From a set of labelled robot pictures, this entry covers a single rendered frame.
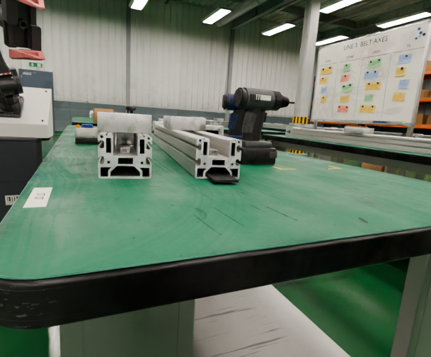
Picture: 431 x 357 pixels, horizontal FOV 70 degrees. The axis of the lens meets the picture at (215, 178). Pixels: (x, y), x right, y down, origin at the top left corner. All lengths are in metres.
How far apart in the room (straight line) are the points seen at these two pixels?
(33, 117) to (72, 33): 11.13
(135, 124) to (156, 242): 0.40
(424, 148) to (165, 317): 1.89
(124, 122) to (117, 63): 11.85
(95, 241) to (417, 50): 3.65
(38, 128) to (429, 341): 1.46
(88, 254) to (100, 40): 12.39
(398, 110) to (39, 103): 3.28
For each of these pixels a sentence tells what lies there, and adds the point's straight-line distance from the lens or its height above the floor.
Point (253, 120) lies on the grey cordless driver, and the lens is 0.91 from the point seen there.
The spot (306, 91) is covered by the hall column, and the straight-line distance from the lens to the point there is 9.36.
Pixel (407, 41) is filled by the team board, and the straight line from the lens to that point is 3.89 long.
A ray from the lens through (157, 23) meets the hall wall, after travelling 13.09.
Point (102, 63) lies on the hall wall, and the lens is 12.47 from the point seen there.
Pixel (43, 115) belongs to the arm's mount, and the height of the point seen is 0.87.
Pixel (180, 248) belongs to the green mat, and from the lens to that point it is 0.31.
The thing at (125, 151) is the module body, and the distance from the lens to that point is 0.66.
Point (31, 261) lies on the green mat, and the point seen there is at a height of 0.78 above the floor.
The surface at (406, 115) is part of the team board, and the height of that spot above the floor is 1.05.
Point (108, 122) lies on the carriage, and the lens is 0.68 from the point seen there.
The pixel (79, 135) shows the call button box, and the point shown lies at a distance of 1.26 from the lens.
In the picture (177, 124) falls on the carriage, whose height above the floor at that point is 0.88.
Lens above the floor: 0.91
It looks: 11 degrees down
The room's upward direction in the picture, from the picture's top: 4 degrees clockwise
